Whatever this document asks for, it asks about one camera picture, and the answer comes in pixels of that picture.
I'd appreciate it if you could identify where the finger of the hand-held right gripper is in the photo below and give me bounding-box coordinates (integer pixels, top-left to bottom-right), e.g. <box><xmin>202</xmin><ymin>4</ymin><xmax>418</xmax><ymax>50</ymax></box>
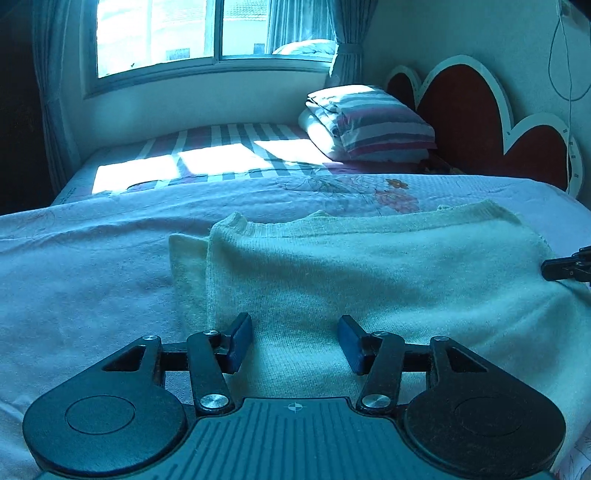
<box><xmin>542</xmin><ymin>246</ymin><xmax>591</xmax><ymax>282</ymax></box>

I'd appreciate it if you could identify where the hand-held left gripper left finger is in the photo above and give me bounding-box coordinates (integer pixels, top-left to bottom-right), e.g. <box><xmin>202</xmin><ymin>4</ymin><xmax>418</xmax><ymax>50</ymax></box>
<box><xmin>102</xmin><ymin>311</ymin><xmax>254</xmax><ymax>416</ymax></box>

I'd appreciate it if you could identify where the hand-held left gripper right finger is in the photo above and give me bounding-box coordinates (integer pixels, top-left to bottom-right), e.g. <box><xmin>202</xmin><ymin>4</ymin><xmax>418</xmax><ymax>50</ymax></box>
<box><xmin>337</xmin><ymin>315</ymin><xmax>490</xmax><ymax>418</ymax></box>

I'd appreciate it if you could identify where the white knit sweater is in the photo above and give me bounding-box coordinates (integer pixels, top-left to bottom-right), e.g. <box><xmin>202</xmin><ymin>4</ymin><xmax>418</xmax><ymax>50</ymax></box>
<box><xmin>168</xmin><ymin>199</ymin><xmax>591</xmax><ymax>462</ymax></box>

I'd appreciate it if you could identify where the floral bed sheet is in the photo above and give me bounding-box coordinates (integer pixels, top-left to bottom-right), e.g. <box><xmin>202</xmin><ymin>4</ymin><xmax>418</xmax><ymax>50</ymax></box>
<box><xmin>0</xmin><ymin>173</ymin><xmax>591</xmax><ymax>480</ymax></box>

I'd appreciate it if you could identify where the red and white headboard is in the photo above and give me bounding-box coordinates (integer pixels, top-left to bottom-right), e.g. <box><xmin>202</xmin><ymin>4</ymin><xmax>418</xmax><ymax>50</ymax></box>
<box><xmin>385</xmin><ymin>55</ymin><xmax>583</xmax><ymax>199</ymax></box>

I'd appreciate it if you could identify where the striped mattress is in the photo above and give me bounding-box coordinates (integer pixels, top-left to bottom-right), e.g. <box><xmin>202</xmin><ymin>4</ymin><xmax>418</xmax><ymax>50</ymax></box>
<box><xmin>50</xmin><ymin>122</ymin><xmax>352</xmax><ymax>206</ymax></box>

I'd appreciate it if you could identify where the striped pillow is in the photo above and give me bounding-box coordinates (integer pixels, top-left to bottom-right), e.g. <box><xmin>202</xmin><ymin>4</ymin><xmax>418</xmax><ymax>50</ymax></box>
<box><xmin>298</xmin><ymin>84</ymin><xmax>438</xmax><ymax>163</ymax></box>

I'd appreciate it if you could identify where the bedding on window sill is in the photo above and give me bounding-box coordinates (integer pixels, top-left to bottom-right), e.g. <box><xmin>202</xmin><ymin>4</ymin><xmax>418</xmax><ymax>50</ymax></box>
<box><xmin>272</xmin><ymin>39</ymin><xmax>336</xmax><ymax>57</ymax></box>

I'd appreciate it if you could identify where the blue curtain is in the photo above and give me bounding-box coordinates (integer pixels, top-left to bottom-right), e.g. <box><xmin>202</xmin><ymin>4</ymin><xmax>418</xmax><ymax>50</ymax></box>
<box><xmin>32</xmin><ymin>0</ymin><xmax>100</xmax><ymax>185</ymax></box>
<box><xmin>268</xmin><ymin>0</ymin><xmax>376</xmax><ymax>83</ymax></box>

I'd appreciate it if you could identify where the window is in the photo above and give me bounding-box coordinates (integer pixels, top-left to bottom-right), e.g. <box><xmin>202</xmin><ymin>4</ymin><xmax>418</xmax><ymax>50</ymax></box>
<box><xmin>95</xmin><ymin>0</ymin><xmax>338</xmax><ymax>86</ymax></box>

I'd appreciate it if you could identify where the hanging white cable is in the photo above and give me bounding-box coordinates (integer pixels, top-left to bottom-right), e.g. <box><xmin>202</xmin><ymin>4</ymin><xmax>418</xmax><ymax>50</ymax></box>
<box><xmin>549</xmin><ymin>0</ymin><xmax>588</xmax><ymax>139</ymax></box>

